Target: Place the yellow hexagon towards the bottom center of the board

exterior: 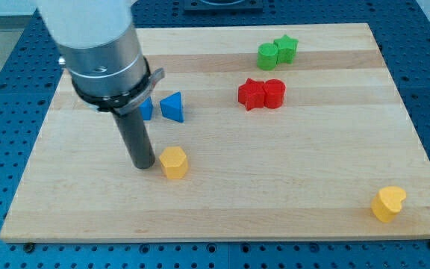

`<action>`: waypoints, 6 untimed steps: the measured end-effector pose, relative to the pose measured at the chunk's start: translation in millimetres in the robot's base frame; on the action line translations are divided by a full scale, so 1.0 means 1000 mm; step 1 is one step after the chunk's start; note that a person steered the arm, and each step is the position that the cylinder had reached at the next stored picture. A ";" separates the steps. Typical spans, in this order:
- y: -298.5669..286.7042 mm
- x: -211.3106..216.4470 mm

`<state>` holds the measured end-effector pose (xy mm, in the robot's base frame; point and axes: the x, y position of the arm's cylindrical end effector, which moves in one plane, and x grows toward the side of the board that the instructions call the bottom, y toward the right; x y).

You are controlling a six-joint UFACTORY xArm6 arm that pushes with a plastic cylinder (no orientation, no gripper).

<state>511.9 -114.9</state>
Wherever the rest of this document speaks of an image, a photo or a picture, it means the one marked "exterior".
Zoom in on red cylinder block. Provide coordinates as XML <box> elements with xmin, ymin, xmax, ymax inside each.
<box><xmin>264</xmin><ymin>79</ymin><xmax>286</xmax><ymax>109</ymax></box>

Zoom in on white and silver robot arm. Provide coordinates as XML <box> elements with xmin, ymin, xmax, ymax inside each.
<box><xmin>36</xmin><ymin>0</ymin><xmax>165</xmax><ymax>115</ymax></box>

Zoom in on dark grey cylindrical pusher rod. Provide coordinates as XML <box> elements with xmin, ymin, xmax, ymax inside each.
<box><xmin>113</xmin><ymin>108</ymin><xmax>155</xmax><ymax>170</ymax></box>

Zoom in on blue cube block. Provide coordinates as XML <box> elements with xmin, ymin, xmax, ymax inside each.
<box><xmin>139</xmin><ymin>97</ymin><xmax>154</xmax><ymax>121</ymax></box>

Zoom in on red star block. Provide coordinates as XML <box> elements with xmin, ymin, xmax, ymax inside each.
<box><xmin>237</xmin><ymin>78</ymin><xmax>265</xmax><ymax>111</ymax></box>

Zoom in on green cylinder block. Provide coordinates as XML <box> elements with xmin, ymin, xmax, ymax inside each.
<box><xmin>257</xmin><ymin>43</ymin><xmax>278</xmax><ymax>70</ymax></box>

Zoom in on yellow heart block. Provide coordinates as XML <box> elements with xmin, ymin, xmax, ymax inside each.
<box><xmin>370</xmin><ymin>186</ymin><xmax>407</xmax><ymax>223</ymax></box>

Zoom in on light wooden board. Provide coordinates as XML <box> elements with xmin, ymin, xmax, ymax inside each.
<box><xmin>0</xmin><ymin>23</ymin><xmax>430</xmax><ymax>243</ymax></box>

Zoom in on blue triangle block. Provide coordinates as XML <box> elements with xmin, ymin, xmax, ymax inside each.
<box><xmin>159</xmin><ymin>92</ymin><xmax>184</xmax><ymax>123</ymax></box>

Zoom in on green star block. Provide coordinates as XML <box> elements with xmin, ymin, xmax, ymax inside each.
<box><xmin>273</xmin><ymin>34</ymin><xmax>299</xmax><ymax>64</ymax></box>

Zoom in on yellow hexagon block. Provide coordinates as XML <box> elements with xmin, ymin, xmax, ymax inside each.
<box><xmin>159</xmin><ymin>146</ymin><xmax>189</xmax><ymax>179</ymax></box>

